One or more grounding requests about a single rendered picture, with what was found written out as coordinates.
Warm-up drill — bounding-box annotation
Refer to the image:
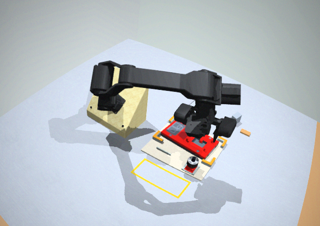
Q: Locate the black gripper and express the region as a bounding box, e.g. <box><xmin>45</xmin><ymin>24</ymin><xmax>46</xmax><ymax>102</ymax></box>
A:
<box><xmin>174</xmin><ymin>103</ymin><xmax>237</xmax><ymax>143</ymax></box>

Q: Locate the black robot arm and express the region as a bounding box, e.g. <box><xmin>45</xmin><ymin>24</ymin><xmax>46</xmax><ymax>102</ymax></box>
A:
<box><xmin>90</xmin><ymin>60</ymin><xmax>241</xmax><ymax>139</ymax></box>

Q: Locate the small orange block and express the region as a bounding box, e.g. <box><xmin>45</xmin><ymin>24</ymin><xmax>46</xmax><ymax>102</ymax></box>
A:
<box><xmin>240</xmin><ymin>129</ymin><xmax>251</xmax><ymax>136</ymax></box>

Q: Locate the black and grey wheel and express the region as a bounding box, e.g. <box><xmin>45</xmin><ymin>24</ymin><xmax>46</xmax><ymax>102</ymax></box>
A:
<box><xmin>187</xmin><ymin>156</ymin><xmax>199</xmax><ymax>168</ymax></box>

